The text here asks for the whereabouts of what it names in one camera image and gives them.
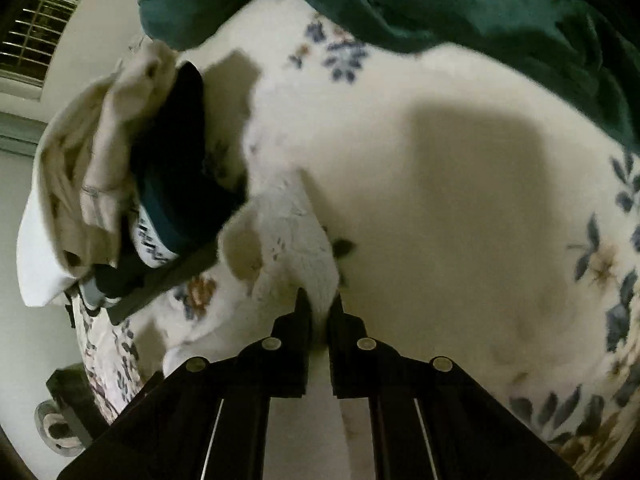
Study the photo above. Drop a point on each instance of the window with blinds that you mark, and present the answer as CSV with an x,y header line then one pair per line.
x,y
35,30

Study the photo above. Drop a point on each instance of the white fluffy garment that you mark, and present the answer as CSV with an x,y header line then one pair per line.
x,y
295,240

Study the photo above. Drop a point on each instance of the white floral blanket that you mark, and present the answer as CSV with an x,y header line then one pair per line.
x,y
450,210

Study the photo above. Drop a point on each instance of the dark grey flat strip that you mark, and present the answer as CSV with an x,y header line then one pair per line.
x,y
165,280

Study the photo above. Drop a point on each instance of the dark box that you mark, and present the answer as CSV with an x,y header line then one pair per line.
x,y
75,395

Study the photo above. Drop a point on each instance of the beige garment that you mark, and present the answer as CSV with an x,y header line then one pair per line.
x,y
100,160

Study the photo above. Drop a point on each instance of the dark green blanket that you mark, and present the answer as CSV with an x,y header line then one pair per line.
x,y
450,5

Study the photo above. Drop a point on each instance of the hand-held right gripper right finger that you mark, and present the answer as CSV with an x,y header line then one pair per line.
x,y
338,315

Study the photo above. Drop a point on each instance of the grey round object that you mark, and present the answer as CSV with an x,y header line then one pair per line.
x,y
52,430

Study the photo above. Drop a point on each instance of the white black-printed cloth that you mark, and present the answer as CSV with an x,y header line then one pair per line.
x,y
150,240

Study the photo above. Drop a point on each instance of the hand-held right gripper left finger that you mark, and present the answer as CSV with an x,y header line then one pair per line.
x,y
303,310

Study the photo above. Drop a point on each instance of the dark navy garment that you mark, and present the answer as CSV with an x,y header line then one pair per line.
x,y
180,160

